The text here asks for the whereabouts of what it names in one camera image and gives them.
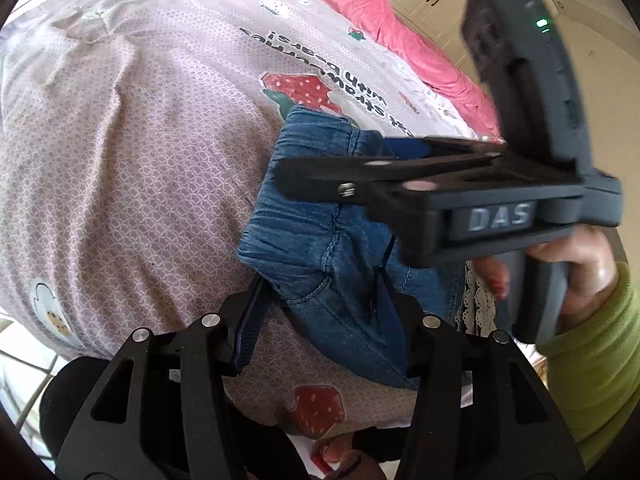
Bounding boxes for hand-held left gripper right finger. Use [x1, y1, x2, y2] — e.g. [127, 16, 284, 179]
[375, 265, 586, 480]

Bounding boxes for person's right hand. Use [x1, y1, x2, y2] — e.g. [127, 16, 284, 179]
[474, 225, 619, 312]

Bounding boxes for pink printed bed sheet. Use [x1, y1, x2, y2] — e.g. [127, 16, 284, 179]
[0, 0, 507, 442]

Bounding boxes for blue denim pants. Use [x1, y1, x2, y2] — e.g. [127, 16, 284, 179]
[237, 105, 477, 391]

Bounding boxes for person's right forearm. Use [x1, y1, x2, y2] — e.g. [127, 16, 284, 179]
[544, 260, 640, 472]

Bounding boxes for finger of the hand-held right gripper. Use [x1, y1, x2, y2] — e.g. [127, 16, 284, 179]
[266, 151, 583, 212]
[382, 136, 507, 159]

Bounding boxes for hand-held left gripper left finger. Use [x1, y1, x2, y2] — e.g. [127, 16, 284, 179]
[55, 275, 266, 480]

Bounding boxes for pink duvet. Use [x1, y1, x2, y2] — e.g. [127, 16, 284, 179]
[259, 0, 507, 143]

